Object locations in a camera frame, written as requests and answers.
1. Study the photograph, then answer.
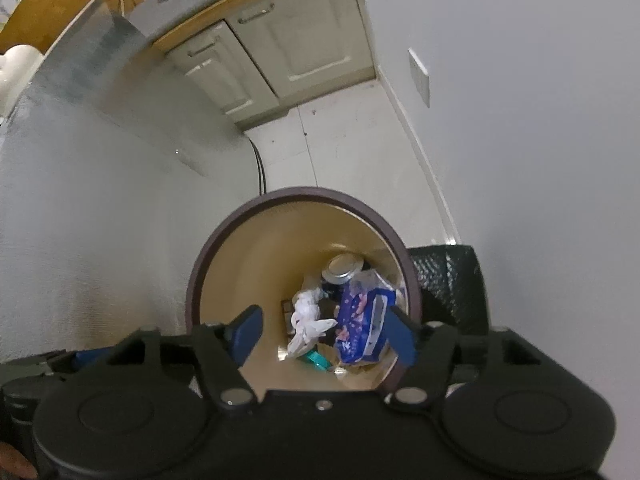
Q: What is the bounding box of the white cat-shaped teapot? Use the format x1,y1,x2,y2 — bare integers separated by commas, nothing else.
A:
0,44,43,119

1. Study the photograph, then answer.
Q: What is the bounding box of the blue purple snack wrapper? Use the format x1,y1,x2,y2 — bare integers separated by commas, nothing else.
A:
334,269,397,366

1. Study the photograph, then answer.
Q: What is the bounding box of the crushed blue soda can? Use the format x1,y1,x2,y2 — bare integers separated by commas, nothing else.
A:
321,252,364,285

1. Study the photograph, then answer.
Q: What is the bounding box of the teal clear plastic wrapper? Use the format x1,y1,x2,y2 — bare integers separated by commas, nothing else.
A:
300,349,332,372

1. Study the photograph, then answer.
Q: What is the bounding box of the left human hand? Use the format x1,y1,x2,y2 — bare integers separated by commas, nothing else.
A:
0,442,38,479

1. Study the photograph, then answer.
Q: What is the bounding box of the white tissue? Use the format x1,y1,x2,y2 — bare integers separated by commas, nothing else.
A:
288,287,337,359

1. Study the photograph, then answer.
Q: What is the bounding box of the brown paper bag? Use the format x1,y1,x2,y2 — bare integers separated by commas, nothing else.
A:
278,296,337,361

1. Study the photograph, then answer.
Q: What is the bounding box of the cream lower cabinet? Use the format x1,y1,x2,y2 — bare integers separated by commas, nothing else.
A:
154,0,375,128

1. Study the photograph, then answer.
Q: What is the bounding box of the black woven bag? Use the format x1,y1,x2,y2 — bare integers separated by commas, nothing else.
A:
409,245,489,336

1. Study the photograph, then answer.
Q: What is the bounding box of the black floor cable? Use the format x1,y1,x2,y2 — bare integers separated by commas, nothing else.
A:
249,136,266,196

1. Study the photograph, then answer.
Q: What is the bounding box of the white wall socket plate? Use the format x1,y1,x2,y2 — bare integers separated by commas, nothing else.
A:
408,48,431,108

